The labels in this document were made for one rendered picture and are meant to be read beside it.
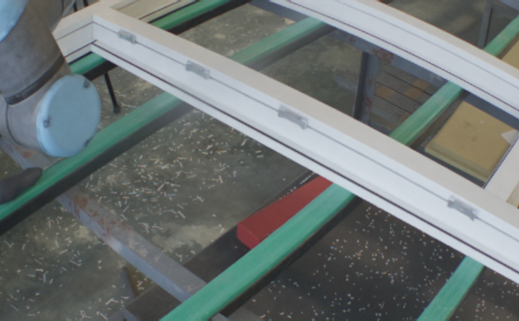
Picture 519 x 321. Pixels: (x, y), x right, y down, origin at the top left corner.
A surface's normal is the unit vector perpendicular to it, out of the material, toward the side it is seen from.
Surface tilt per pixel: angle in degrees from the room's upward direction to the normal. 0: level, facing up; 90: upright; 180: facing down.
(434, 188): 90
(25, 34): 69
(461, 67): 90
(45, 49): 64
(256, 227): 0
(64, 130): 73
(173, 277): 0
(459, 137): 0
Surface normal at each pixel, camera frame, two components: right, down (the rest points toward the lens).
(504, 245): -0.62, 0.44
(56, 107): 0.77, 0.18
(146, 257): 0.08, -0.79
